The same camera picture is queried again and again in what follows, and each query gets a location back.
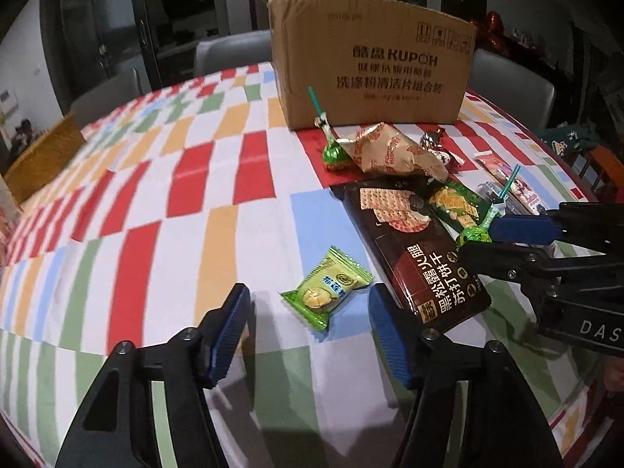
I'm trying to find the green lollipop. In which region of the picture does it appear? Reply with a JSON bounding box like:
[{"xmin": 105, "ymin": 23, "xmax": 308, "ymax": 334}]
[
  {"xmin": 307, "ymin": 86, "xmax": 352, "ymax": 171},
  {"xmin": 456, "ymin": 165, "xmax": 520, "ymax": 248}
]

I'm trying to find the pink toy story lollipop pack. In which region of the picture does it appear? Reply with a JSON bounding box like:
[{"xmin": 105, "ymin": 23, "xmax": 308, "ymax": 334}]
[{"xmin": 475, "ymin": 151, "xmax": 546, "ymax": 216}]

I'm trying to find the green cracker packet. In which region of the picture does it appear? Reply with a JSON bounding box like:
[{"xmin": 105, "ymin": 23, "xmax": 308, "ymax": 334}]
[{"xmin": 428, "ymin": 177, "xmax": 491, "ymax": 232}]

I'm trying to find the dark brown cracker packet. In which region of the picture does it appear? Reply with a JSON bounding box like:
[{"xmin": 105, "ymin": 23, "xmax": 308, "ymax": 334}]
[{"xmin": 331, "ymin": 177, "xmax": 492, "ymax": 333}]

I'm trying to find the red white snack packet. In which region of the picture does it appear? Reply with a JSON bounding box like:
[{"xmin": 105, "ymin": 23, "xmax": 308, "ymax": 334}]
[{"xmin": 429, "ymin": 148, "xmax": 464, "ymax": 172}]

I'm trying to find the shiny foil candy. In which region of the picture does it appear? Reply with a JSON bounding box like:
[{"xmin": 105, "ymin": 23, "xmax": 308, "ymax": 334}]
[{"xmin": 420, "ymin": 127, "xmax": 445, "ymax": 151}]

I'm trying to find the tan fortune biscuit bag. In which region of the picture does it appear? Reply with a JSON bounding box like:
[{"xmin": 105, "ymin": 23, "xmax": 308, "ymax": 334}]
[{"xmin": 337, "ymin": 122, "xmax": 449, "ymax": 183}]

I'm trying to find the green durian candy packet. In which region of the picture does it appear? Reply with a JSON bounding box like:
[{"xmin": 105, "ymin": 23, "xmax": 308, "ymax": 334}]
[{"xmin": 280, "ymin": 246, "xmax": 373, "ymax": 331}]

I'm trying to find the green christmas cushion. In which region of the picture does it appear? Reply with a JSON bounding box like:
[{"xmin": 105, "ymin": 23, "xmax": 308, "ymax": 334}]
[{"xmin": 533, "ymin": 125, "xmax": 600, "ymax": 158}]

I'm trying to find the grey chair right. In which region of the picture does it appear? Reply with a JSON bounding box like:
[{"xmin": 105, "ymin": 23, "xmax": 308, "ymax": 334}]
[{"xmin": 468, "ymin": 49, "xmax": 555, "ymax": 130}]

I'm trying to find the grey chair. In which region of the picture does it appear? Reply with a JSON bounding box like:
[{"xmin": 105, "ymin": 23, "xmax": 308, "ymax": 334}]
[
  {"xmin": 193, "ymin": 30, "xmax": 272, "ymax": 77},
  {"xmin": 468, "ymin": 49, "xmax": 555, "ymax": 130},
  {"xmin": 71, "ymin": 68, "xmax": 143, "ymax": 129}
]

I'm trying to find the red bow balloon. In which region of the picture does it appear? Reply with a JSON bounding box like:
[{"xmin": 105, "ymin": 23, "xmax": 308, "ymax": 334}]
[{"xmin": 472, "ymin": 11, "xmax": 509, "ymax": 56}]

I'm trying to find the brown cardboard box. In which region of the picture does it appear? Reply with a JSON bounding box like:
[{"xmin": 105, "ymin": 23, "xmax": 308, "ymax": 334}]
[{"xmin": 268, "ymin": 0, "xmax": 476, "ymax": 130}]

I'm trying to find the woven rattan box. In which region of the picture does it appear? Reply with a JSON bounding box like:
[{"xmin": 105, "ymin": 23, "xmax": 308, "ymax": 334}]
[{"xmin": 3, "ymin": 111, "xmax": 86, "ymax": 205}]

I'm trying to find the grey chair far left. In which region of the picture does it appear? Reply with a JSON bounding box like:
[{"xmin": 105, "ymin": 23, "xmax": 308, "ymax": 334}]
[{"xmin": 71, "ymin": 68, "xmax": 143, "ymax": 129}]

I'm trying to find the grey chair far middle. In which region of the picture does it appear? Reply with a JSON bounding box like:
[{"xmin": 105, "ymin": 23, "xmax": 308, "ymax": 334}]
[{"xmin": 193, "ymin": 30, "xmax": 272, "ymax": 77}]

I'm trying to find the black glass sliding door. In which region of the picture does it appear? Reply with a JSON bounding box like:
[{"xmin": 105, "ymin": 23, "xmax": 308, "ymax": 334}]
[{"xmin": 40, "ymin": 0, "xmax": 268, "ymax": 112}]

